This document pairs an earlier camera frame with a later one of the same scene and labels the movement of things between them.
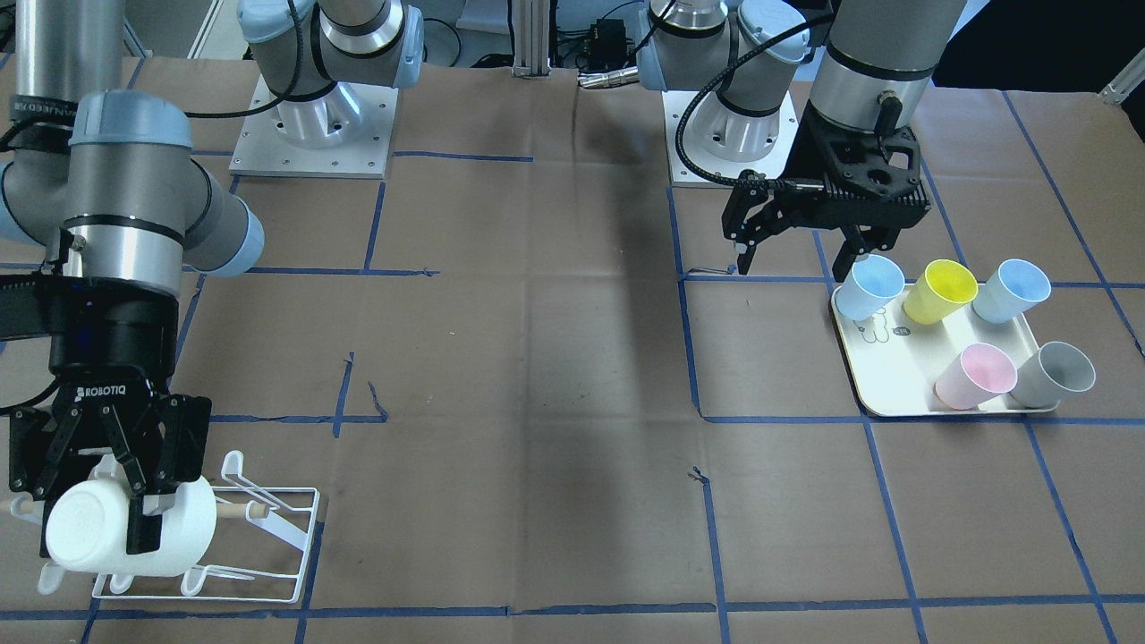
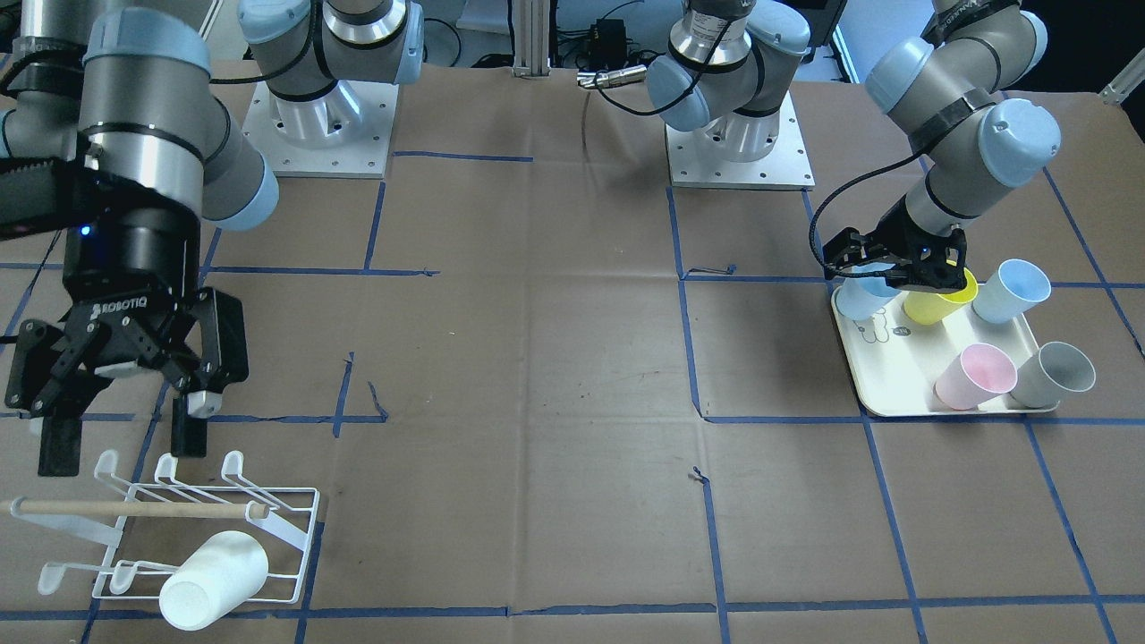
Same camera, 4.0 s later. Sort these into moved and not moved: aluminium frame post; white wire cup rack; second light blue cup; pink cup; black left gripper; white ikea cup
Moved: black left gripper; white ikea cup
Not moved: pink cup; second light blue cup; aluminium frame post; white wire cup rack
